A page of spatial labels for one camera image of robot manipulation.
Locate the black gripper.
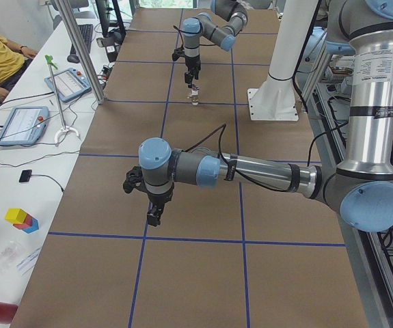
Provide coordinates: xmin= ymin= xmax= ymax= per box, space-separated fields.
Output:
xmin=146 ymin=186 xmax=174 ymax=226
xmin=185 ymin=56 xmax=201 ymax=86

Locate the red wooden block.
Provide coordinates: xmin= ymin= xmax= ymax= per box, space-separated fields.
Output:
xmin=13 ymin=215 xmax=33 ymax=230

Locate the white brass PPR valve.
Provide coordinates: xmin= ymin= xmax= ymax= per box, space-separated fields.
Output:
xmin=189 ymin=89 xmax=199 ymax=106

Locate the small black box device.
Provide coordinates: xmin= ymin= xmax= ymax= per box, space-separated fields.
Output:
xmin=18 ymin=169 xmax=32 ymax=183

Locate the black keyboard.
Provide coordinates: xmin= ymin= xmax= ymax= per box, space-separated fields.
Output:
xmin=78 ymin=24 xmax=94 ymax=52

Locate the clear plastic bag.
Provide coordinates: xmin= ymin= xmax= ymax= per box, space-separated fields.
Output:
xmin=0 ymin=241 xmax=25 ymax=273

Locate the blue wooden block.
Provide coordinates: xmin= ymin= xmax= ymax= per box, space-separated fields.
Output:
xmin=23 ymin=218 xmax=39 ymax=234

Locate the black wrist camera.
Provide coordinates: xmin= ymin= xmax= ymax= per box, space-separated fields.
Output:
xmin=122 ymin=166 xmax=147 ymax=194
xmin=172 ymin=46 xmax=185 ymax=62

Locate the blue teach pendant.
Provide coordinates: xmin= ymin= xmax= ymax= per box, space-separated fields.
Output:
xmin=54 ymin=68 xmax=92 ymax=103
xmin=0 ymin=107 xmax=49 ymax=146

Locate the far blue teach pendant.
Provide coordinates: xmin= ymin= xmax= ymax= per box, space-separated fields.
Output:
xmin=54 ymin=68 xmax=92 ymax=103

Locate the yellow wooden block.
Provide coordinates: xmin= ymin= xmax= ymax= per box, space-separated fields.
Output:
xmin=5 ymin=208 xmax=27 ymax=224

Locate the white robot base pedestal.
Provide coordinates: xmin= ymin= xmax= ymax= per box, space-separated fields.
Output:
xmin=248 ymin=0 xmax=319 ymax=122

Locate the black computer mouse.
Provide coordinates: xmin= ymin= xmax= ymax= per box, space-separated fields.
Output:
xmin=66 ymin=54 xmax=80 ymax=64

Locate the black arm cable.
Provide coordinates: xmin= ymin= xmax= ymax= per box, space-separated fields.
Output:
xmin=185 ymin=123 xmax=293 ymax=192

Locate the aluminium profile post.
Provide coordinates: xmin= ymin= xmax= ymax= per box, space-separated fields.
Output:
xmin=55 ymin=0 xmax=105 ymax=105

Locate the near blue teach pendant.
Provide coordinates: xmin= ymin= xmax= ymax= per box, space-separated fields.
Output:
xmin=0 ymin=107 xmax=49 ymax=146

